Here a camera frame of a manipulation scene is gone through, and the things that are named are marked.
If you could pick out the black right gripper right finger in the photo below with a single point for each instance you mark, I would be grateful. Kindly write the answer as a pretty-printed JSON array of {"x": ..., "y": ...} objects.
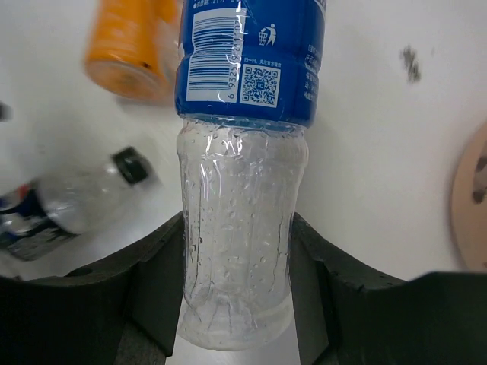
[{"x": 347, "y": 312}]

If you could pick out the orange plastic bin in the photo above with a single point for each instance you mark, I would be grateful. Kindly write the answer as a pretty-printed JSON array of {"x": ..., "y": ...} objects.
[{"x": 468, "y": 203}]

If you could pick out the blue label white cap bottle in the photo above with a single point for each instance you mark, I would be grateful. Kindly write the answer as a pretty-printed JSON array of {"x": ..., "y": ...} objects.
[{"x": 247, "y": 90}]

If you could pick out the orange juice bottle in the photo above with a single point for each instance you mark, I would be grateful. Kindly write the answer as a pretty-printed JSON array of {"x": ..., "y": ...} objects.
[{"x": 132, "y": 51}]

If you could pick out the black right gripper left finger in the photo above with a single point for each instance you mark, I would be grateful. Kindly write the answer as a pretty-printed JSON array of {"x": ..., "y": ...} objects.
[{"x": 122, "y": 309}]

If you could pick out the pepsi bottle black cap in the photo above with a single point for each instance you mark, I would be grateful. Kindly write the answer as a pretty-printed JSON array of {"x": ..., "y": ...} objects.
[{"x": 41, "y": 215}]

